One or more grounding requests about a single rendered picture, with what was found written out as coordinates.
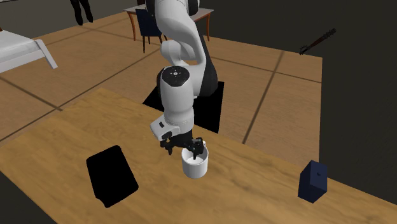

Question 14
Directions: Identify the black robot stand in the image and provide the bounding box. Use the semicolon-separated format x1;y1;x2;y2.
143;81;225;134

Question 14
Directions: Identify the white bed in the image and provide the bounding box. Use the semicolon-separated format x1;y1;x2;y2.
0;29;59;74

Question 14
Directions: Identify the white mug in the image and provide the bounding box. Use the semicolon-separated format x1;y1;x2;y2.
181;141;209;180

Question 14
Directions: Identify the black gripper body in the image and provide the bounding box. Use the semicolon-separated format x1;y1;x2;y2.
169;128;195;147

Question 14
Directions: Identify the black tablet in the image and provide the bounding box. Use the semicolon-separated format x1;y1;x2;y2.
85;144;140;209

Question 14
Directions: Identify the wooden table with white top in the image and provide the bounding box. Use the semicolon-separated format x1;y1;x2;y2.
123;3;215;43

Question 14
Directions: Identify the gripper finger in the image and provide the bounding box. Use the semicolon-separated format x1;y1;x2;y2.
160;139;176;156
185;137;205;161

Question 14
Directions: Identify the black standing figure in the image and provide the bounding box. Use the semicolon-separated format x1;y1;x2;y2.
69;0;94;27

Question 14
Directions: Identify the spiked wooden bat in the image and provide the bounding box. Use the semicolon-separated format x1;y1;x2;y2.
298;28;337;56

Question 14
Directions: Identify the dark blue box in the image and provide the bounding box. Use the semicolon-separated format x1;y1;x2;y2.
297;160;329;204

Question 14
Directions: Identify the dark blue chair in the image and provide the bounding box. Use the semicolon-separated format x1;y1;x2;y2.
135;8;169;54

